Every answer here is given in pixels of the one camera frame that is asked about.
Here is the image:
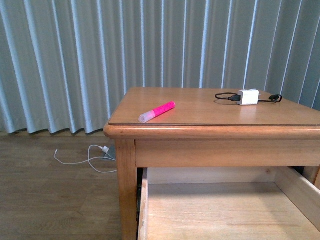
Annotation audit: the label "pink marker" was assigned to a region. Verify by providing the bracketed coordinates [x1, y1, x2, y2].
[138, 101, 176, 123]

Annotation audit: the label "wooden drawer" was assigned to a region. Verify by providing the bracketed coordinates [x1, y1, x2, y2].
[138, 167, 320, 240]

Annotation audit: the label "grey floor outlet box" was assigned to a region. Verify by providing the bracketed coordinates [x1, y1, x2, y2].
[102, 145, 116, 161]

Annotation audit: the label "wooden nightstand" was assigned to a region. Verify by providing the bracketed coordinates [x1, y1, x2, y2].
[104, 87, 320, 240]

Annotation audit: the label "white charger adapter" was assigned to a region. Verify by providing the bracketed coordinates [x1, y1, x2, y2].
[237, 89, 260, 106]

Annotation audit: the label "grey vertical blinds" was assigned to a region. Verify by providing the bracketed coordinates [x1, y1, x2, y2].
[0, 0, 320, 134]

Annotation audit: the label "white charging cable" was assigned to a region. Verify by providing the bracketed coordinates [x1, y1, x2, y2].
[54, 145, 118, 174]

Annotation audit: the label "black usb cable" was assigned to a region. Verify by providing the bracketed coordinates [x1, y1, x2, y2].
[214, 92, 283, 104]

